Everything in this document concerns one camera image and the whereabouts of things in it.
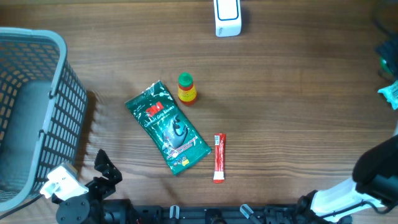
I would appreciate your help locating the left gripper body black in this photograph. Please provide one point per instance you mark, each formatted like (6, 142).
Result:
(99, 189)

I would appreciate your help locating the teal wet wipes packet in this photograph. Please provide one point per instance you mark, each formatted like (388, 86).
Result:
(390, 93)

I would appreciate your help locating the green 3M wipes pouch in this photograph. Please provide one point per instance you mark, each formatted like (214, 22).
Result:
(179, 143)

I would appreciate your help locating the sriracha bottle with green cap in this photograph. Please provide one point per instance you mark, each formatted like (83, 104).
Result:
(186, 92)

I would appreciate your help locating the red stick sachet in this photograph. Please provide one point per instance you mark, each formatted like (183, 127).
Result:
(220, 140)

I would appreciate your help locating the green-lidded white spice jar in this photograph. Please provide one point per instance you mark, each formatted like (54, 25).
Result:
(385, 66)

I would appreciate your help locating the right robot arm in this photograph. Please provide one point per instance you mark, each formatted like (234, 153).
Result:
(373, 185)

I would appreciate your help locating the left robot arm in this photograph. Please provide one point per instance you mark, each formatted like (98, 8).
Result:
(93, 207)

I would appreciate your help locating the white barcode scanner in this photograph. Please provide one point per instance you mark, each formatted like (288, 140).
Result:
(228, 20)

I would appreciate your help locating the grey plastic shopping basket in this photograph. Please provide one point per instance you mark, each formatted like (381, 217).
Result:
(43, 106)

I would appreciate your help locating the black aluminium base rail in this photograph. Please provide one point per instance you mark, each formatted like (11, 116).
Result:
(281, 214)

